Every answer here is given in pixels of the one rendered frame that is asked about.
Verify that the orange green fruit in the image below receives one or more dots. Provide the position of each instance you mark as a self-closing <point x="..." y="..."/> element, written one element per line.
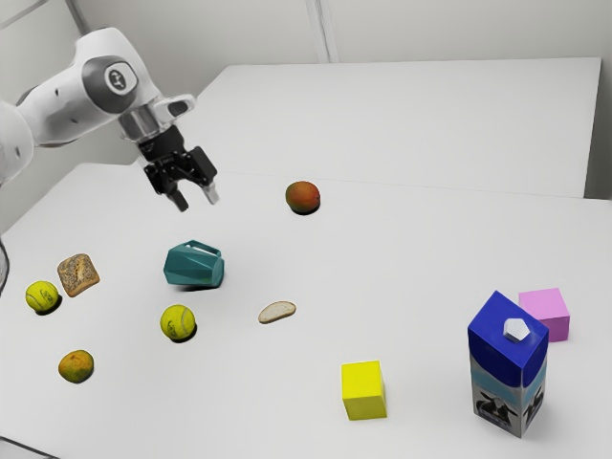
<point x="75" y="365"/>

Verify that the yellow block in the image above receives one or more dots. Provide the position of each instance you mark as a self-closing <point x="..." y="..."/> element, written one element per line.
<point x="364" y="389"/>

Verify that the teal faceted mug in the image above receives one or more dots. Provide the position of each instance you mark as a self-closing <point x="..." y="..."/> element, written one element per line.
<point x="193" y="265"/>

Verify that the red green mango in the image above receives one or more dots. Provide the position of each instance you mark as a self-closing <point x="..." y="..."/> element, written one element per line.
<point x="302" y="196"/>

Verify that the yellow tennis ball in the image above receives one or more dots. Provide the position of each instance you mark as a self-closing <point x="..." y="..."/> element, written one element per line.
<point x="177" y="321"/>
<point x="41" y="296"/>

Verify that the blue milk carton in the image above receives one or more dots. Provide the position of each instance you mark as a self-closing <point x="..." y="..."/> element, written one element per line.
<point x="508" y="365"/>

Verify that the pink block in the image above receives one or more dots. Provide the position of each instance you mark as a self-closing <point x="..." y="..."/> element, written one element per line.
<point x="547" y="313"/>

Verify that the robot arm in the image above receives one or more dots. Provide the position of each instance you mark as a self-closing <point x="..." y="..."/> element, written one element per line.
<point x="72" y="91"/>

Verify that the bread slice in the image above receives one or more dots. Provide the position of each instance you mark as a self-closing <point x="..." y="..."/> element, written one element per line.
<point x="277" y="311"/>

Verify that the seeded bread roll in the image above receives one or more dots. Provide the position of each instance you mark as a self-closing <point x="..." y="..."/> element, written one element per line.
<point x="78" y="274"/>

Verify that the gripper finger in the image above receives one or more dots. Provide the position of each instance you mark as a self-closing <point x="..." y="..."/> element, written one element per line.
<point x="211" y="193"/>
<point x="180" y="201"/>

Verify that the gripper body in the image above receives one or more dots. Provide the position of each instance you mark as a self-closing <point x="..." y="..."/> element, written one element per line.
<point x="174" y="160"/>

